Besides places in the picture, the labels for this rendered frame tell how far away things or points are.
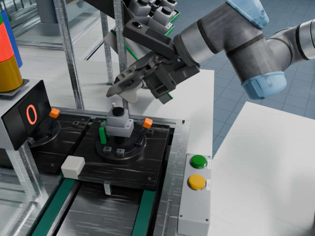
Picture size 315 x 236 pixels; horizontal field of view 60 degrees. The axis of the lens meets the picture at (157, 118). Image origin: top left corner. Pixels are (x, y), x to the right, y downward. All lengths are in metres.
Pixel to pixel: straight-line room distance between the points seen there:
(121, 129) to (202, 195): 0.25
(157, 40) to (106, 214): 0.42
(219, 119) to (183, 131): 1.72
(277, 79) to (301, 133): 0.59
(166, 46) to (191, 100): 0.63
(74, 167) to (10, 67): 0.32
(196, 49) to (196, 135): 0.49
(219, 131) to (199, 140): 1.45
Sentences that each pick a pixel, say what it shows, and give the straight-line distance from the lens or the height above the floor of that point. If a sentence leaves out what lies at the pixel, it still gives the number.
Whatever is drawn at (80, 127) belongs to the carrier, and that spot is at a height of 0.97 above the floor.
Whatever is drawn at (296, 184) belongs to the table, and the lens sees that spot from 0.91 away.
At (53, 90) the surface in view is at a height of 0.86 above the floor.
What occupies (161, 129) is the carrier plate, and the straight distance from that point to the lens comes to 0.82.
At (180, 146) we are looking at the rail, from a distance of 0.79.
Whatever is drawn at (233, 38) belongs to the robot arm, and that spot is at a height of 1.31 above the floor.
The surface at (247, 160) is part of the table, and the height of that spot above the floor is 0.86.
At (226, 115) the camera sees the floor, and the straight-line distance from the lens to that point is 2.61.
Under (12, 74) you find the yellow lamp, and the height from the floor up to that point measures 1.29.
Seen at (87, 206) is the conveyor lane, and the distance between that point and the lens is 0.72.
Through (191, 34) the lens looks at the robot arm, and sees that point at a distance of 0.54.
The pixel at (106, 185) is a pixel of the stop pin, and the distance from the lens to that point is 0.69.
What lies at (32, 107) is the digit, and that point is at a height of 1.21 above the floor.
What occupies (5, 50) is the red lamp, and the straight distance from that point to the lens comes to 0.48.
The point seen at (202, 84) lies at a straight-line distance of 1.29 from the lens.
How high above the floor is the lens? 1.49
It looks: 36 degrees down
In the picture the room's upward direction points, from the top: straight up
